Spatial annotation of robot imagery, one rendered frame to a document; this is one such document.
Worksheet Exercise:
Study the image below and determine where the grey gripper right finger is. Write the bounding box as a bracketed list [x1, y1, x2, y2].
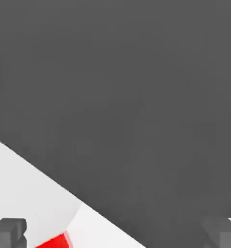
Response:
[201, 215, 231, 248]

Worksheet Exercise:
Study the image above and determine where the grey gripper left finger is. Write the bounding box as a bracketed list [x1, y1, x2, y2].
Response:
[0, 217, 28, 248]

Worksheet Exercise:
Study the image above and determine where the small red cube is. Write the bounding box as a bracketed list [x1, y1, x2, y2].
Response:
[34, 230, 73, 248]

